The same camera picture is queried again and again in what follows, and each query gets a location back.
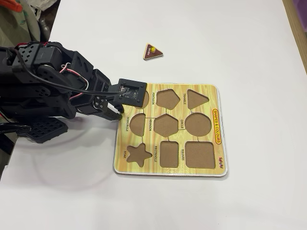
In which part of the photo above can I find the black grid base plate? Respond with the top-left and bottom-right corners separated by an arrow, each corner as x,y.
24,116 -> 69,144

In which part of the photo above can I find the black square wrist camera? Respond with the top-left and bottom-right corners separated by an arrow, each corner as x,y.
112,78 -> 147,108

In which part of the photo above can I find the white plastic bag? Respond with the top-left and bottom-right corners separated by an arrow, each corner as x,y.
23,0 -> 60,20

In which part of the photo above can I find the glossy black table clamp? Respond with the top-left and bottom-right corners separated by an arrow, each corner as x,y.
0,122 -> 32,137

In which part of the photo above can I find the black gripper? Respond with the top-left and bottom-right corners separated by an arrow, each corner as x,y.
76,69 -> 125,121

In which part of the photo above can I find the beige green fabric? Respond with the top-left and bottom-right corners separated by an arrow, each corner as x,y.
0,7 -> 40,48

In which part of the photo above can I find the grey metal bottle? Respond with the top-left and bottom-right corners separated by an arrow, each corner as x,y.
38,18 -> 54,41

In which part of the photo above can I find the wooden shape puzzle board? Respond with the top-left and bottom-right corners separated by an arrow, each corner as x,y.
112,82 -> 228,178

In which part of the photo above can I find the orange object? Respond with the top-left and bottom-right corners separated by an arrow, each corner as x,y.
11,0 -> 24,12

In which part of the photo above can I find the brown triangle piece yellow pin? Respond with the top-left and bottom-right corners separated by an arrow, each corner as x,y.
143,43 -> 164,61

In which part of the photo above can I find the black camera cable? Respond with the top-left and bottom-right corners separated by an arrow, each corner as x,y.
6,47 -> 128,94

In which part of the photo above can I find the red white servo wire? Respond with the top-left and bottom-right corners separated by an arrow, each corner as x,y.
61,62 -> 90,99

